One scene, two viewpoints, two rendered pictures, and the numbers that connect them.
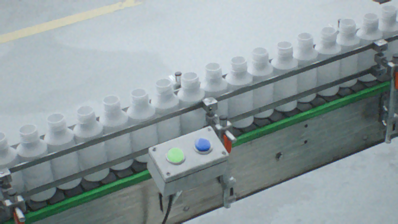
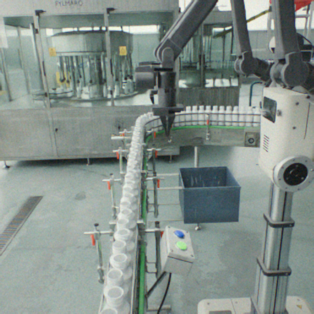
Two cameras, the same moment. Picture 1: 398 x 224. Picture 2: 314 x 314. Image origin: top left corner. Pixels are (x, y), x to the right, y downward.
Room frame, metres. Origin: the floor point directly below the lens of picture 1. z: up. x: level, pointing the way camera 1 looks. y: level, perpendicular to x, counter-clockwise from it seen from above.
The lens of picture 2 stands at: (0.95, 0.79, 1.67)
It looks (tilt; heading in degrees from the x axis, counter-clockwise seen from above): 19 degrees down; 295
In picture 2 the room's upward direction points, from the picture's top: 2 degrees counter-clockwise
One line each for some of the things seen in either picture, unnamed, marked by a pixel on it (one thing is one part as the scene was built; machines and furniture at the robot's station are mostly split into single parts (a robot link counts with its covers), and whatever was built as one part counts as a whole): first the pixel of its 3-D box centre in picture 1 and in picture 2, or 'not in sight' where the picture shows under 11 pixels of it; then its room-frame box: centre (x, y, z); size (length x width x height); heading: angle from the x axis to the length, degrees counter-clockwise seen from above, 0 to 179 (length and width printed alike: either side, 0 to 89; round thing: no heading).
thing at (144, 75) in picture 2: not in sight; (153, 68); (1.36, -0.10, 1.61); 0.12 x 0.09 x 0.12; 27
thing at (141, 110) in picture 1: (143, 125); (125, 256); (1.37, 0.12, 1.08); 0.06 x 0.06 x 0.17
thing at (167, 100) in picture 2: not in sight; (167, 99); (1.33, -0.12, 1.51); 0.10 x 0.07 x 0.07; 25
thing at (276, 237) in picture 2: not in sight; (274, 254); (0.98, -0.55, 0.74); 0.11 x 0.11 x 0.40; 26
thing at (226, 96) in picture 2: not in sight; (195, 72); (3.13, -6.06, 1.15); 1.63 x 1.62 x 2.30; 116
